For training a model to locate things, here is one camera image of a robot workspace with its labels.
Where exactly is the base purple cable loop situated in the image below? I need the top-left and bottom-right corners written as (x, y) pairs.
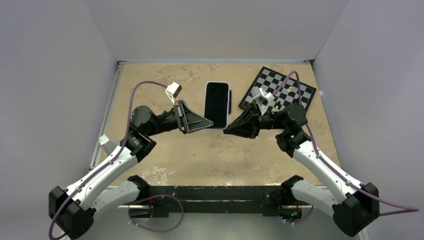
top-left (128, 192), bottom-right (184, 233)

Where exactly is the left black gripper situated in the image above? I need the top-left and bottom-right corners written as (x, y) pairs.
top-left (146, 100), bottom-right (213, 137)

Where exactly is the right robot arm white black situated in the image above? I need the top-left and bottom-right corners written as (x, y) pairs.
top-left (223, 103), bottom-right (380, 237)

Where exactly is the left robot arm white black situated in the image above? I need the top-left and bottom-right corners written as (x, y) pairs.
top-left (48, 100), bottom-right (213, 240)

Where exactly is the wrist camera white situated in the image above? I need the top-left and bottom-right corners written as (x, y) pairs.
top-left (165, 81), bottom-right (182, 104)
top-left (251, 86), bottom-right (275, 116)

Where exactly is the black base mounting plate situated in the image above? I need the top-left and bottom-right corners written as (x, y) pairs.
top-left (133, 185), bottom-right (309, 222)

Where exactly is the small white box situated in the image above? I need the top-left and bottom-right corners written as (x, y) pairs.
top-left (98, 134), bottom-right (110, 145)

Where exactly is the black white chessboard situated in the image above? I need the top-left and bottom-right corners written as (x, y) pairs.
top-left (238, 66), bottom-right (317, 112)

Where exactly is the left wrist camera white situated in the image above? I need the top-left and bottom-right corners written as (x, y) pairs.
top-left (165, 81), bottom-right (182, 104)

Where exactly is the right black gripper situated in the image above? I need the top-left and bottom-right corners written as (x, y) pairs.
top-left (223, 101), bottom-right (287, 139)

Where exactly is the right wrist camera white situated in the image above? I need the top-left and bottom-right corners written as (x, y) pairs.
top-left (251, 86), bottom-right (275, 116)

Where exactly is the black phone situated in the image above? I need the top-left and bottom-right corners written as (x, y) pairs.
top-left (228, 90), bottom-right (232, 115)

